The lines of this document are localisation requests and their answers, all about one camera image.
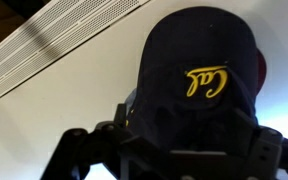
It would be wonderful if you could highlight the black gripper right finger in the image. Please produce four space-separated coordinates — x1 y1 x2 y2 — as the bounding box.
232 108 288 180

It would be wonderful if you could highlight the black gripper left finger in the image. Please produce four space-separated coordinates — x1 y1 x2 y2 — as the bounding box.
39 103 136 180

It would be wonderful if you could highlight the navy and grey cap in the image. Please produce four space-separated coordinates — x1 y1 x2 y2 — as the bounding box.
123 87 139 129

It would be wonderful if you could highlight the navy cap with yellow logo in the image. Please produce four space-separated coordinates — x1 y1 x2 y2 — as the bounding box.
125 5 261 158

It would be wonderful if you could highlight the dark red cap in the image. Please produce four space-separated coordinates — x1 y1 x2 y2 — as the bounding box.
255 48 268 96

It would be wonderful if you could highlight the white perforated panel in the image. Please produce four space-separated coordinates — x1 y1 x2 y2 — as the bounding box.
0 0 152 109

